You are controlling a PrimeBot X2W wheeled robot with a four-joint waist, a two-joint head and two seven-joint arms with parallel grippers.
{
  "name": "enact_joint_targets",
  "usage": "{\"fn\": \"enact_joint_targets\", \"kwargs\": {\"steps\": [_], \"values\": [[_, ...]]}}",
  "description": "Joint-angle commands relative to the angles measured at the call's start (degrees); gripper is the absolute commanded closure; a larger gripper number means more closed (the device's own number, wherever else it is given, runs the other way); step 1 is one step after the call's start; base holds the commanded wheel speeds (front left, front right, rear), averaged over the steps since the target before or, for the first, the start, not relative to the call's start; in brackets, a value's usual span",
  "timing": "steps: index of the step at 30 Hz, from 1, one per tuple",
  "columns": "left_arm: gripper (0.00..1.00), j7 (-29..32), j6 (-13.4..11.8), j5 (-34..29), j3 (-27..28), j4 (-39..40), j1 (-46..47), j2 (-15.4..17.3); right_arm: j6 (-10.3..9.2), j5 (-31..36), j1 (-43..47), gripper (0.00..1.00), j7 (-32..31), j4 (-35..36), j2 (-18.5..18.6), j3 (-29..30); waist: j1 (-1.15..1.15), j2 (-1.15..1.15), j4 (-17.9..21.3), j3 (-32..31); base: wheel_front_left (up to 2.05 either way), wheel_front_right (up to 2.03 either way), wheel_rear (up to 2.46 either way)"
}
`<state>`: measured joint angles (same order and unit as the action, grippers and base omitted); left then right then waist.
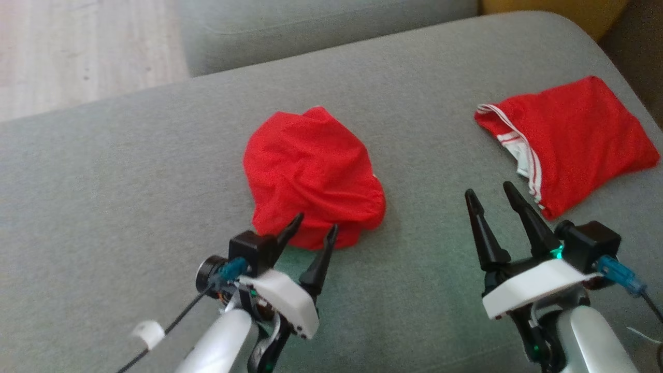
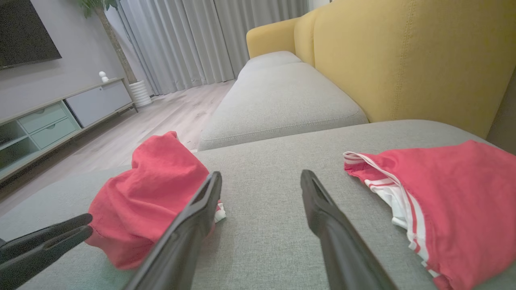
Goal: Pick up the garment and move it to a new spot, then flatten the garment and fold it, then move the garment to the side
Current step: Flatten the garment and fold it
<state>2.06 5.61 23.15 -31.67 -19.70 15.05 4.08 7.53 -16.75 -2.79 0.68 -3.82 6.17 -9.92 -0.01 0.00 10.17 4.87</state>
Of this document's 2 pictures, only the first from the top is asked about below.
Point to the red and white sports jersey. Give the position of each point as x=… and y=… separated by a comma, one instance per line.
x=580, y=134

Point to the plain red garment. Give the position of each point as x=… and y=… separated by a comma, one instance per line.
x=311, y=176

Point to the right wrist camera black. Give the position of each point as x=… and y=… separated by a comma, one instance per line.
x=590, y=246

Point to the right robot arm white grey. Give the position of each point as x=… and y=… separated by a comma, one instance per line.
x=585, y=342

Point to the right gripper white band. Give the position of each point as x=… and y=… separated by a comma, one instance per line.
x=533, y=287

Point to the grey sofa back cushion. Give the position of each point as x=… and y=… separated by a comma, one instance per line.
x=321, y=31

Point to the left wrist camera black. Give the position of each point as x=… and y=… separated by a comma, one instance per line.
x=243, y=256

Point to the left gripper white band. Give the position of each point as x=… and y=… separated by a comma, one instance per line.
x=290, y=305

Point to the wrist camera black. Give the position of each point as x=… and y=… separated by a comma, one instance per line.
x=243, y=256
x=590, y=246

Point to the grey fabric sofa seat cushion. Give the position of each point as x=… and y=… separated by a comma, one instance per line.
x=155, y=181

